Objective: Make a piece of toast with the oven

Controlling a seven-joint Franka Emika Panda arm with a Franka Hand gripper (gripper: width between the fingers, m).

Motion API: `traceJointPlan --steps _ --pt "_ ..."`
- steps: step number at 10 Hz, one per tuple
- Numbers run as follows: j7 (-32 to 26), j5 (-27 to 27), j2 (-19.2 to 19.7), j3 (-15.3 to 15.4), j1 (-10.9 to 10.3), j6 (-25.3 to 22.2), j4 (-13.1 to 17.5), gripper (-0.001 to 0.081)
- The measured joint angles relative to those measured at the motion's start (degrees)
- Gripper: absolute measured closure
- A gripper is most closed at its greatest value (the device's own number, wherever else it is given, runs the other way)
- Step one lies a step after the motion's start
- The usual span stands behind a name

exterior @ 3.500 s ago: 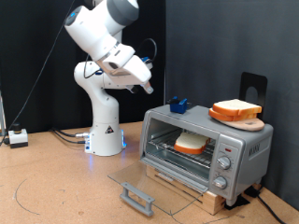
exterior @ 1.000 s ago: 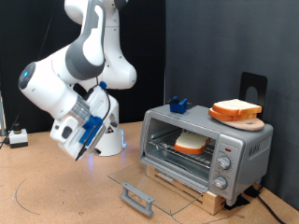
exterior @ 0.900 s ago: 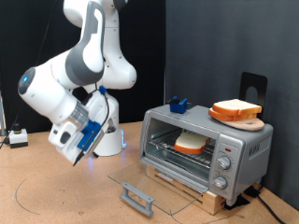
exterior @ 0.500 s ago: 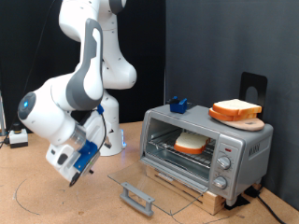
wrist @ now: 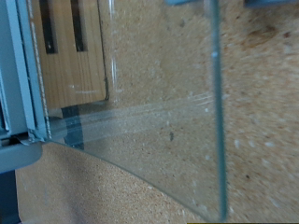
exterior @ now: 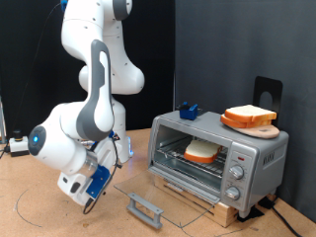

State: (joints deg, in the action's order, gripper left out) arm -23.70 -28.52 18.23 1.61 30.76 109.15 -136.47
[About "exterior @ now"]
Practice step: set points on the silver toaster oven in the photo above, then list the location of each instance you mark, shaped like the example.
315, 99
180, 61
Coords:
263, 161

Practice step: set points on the grey metal pole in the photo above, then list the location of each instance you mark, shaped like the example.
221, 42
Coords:
2, 121

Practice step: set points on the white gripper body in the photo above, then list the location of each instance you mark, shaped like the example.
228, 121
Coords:
70, 189

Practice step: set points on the round wooden board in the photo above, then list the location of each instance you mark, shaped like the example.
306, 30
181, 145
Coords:
263, 132

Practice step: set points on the slotted wooden block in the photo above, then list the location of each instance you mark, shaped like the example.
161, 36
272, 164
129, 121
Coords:
227, 215

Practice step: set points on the emergency stop button box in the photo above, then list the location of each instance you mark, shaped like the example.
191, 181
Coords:
16, 144

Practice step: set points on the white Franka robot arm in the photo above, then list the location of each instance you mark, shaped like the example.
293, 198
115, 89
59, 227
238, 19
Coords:
95, 65

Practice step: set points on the silver oven knob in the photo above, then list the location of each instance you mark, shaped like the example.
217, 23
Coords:
237, 172
232, 193

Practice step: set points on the metal oven rack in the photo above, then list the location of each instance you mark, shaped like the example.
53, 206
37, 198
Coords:
214, 168

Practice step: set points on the black metal bookend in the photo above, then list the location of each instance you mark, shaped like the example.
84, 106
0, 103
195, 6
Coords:
268, 84

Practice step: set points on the black foot pad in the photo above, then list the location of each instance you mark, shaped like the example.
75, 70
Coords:
266, 203

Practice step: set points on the white bread slice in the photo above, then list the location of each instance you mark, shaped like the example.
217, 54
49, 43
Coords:
250, 113
237, 124
202, 150

